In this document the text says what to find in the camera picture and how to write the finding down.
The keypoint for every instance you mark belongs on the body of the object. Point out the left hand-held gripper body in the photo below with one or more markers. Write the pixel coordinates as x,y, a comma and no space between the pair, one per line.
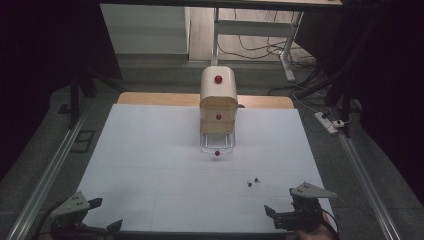
68,208

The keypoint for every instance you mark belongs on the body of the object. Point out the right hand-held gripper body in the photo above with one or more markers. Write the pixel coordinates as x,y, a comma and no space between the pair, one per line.
305,213

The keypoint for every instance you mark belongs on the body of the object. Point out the person's right hand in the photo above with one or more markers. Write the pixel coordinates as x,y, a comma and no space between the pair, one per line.
316,235

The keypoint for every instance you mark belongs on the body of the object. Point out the white table cover sheet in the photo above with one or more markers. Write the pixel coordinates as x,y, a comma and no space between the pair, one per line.
150,166

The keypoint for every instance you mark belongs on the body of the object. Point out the clear drawer with red knob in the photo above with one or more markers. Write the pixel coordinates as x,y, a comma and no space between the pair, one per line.
217,149

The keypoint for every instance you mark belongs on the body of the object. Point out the white power strip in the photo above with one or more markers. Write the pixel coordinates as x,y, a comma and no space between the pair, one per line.
325,121

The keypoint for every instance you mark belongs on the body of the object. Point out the white plug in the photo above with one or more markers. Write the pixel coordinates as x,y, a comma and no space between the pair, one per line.
339,124

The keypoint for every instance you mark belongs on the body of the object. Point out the cream drawer with red knob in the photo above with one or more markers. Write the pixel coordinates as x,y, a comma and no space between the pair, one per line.
218,117

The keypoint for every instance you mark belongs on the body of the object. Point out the black metal stand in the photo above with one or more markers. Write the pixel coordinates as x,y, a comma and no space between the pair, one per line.
75,96
343,93

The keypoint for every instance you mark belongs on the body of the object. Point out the white mini drawer cabinet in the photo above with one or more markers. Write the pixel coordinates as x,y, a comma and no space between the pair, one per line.
218,88

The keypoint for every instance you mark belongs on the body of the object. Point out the white-legged desk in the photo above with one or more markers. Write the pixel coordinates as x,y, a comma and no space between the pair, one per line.
253,28

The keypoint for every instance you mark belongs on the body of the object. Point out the aluminium rail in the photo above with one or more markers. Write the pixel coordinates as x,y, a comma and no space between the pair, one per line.
43,180
366,186

